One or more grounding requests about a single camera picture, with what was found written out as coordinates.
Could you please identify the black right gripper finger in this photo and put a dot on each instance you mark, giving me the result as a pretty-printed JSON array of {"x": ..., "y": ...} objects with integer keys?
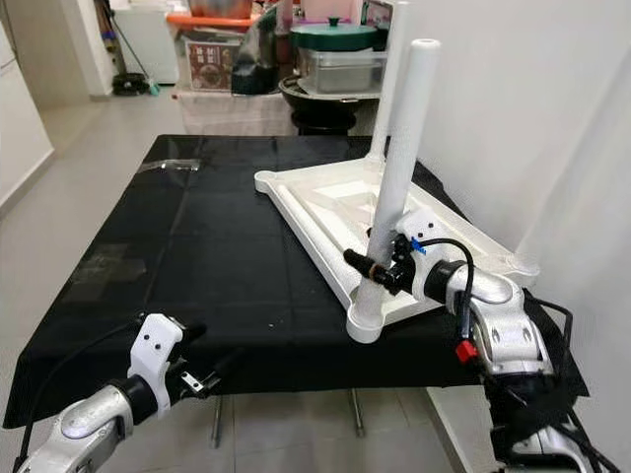
[{"x": 367, "y": 266}]

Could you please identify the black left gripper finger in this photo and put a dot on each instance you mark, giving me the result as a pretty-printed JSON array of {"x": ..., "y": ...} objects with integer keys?
[
  {"x": 192, "y": 330},
  {"x": 229, "y": 363}
]

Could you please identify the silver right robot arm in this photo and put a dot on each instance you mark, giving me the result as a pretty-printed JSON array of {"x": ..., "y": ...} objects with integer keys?
[{"x": 503, "y": 325}]

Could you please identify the yellow rubber band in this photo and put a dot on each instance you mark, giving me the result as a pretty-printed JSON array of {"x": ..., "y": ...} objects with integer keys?
[{"x": 374, "y": 269}]

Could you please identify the black table cloth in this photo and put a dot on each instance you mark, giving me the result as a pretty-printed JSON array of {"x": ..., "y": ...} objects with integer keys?
[{"x": 158, "y": 296}]

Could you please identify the white plastic table top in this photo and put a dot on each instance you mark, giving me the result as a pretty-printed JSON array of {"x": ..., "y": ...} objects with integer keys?
[{"x": 325, "y": 197}]

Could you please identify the black round wok stand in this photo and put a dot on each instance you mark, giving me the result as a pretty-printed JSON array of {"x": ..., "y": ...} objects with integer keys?
[{"x": 325, "y": 108}]

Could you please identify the crinkled clear tape strip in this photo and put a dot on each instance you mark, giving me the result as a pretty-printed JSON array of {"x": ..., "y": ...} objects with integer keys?
[{"x": 166, "y": 165}]

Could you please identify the clear plastic container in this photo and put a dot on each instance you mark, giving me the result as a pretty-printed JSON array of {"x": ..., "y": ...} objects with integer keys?
[{"x": 340, "y": 71}]

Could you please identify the bench with white lace cloth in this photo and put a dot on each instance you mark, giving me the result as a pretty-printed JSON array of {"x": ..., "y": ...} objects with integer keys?
[{"x": 232, "y": 113}]

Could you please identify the green pot with lid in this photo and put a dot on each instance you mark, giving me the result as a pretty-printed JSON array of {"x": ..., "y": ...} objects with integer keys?
[{"x": 335, "y": 35}]

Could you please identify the black plastic bag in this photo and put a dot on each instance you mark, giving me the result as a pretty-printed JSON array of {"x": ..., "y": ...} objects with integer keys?
[{"x": 256, "y": 57}]

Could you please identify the black floor mop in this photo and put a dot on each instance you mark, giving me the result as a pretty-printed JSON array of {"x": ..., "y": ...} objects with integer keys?
[{"x": 130, "y": 87}]

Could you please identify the dark framed picture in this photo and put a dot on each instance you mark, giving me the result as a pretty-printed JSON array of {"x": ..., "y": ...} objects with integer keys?
[{"x": 377, "y": 15}]

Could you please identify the white box with pink lid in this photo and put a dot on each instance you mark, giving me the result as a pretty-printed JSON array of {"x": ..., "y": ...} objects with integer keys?
[{"x": 325, "y": 8}]

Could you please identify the white cabinet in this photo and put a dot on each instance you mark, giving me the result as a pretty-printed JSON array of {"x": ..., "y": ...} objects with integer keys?
[{"x": 145, "y": 47}]

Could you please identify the steel pot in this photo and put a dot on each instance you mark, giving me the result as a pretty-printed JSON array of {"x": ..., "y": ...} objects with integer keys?
[{"x": 219, "y": 8}]

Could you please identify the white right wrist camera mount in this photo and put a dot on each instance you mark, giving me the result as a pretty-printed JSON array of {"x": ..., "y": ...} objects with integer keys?
[{"x": 419, "y": 229}]

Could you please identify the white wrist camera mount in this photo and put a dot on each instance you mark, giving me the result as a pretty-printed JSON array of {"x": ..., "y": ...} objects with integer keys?
[
  {"x": 419, "y": 229},
  {"x": 155, "y": 350}
]

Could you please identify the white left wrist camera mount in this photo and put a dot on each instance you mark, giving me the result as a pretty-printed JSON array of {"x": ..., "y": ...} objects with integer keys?
[{"x": 155, "y": 350}]

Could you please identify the metal folding table frame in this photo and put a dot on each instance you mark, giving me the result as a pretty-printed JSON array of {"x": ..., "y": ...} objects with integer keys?
[{"x": 217, "y": 422}]

